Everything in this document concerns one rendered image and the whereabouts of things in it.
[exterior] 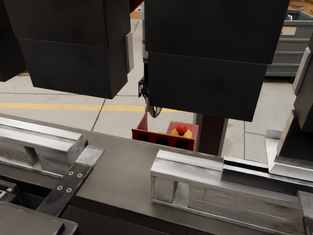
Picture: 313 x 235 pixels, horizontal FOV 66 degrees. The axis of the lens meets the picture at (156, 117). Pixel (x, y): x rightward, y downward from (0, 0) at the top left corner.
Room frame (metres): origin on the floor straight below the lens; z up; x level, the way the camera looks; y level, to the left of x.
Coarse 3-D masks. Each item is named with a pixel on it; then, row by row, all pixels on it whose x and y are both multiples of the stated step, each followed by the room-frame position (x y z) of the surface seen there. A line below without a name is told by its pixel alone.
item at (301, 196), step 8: (304, 192) 0.23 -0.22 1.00; (304, 200) 0.22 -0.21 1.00; (312, 200) 0.22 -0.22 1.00; (304, 208) 0.20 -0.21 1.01; (312, 208) 0.20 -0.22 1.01; (304, 216) 0.19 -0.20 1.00; (312, 216) 0.19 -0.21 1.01; (304, 224) 0.18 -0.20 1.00; (312, 224) 0.18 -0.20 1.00; (312, 232) 0.17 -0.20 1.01
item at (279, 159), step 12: (288, 120) 0.28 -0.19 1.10; (288, 132) 0.27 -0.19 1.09; (300, 132) 0.26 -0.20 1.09; (312, 132) 0.26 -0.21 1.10; (288, 144) 0.27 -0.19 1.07; (300, 144) 0.26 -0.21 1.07; (312, 144) 0.26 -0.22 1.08; (276, 156) 0.28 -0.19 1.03; (288, 156) 0.26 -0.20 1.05; (300, 156) 0.26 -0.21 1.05; (312, 156) 0.26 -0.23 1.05; (312, 168) 0.26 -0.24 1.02
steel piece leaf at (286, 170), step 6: (276, 168) 0.26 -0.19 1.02; (282, 168) 0.26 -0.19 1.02; (288, 168) 0.26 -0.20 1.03; (294, 168) 0.25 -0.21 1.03; (300, 168) 0.25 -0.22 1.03; (282, 174) 0.27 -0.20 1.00; (288, 174) 0.26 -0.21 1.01; (294, 174) 0.26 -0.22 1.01; (300, 174) 0.26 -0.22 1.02; (306, 174) 0.25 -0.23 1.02; (312, 174) 0.25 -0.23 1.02; (312, 180) 0.25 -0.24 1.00
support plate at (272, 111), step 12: (264, 96) 0.52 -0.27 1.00; (276, 96) 0.52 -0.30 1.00; (288, 96) 0.52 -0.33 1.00; (264, 108) 0.47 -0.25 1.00; (276, 108) 0.47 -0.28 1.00; (288, 108) 0.47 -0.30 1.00; (252, 120) 0.42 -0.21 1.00; (264, 120) 0.42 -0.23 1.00; (276, 120) 0.42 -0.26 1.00; (252, 132) 0.38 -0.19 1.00; (264, 132) 0.38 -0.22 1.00; (252, 144) 0.34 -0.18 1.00; (264, 144) 0.34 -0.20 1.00; (252, 156) 0.31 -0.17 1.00; (264, 156) 0.31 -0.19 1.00
